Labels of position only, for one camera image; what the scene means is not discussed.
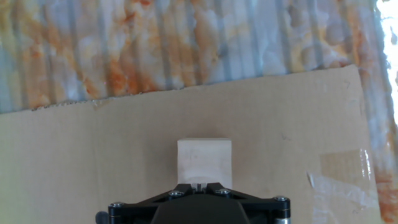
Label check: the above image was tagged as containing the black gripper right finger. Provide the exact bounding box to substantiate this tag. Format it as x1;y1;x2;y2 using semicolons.
205;182;292;224

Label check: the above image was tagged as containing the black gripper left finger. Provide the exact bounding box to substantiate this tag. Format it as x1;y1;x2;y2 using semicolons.
107;182;197;224

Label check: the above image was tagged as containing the light wooden block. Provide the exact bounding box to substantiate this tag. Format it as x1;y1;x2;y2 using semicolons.
177;138;233;189

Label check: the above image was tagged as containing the brown cardboard sheet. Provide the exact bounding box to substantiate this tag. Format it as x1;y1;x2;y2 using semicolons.
0;64;382;224

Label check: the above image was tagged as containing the marble pattern plastic sheet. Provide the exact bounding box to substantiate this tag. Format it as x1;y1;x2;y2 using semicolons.
0;0;398;224

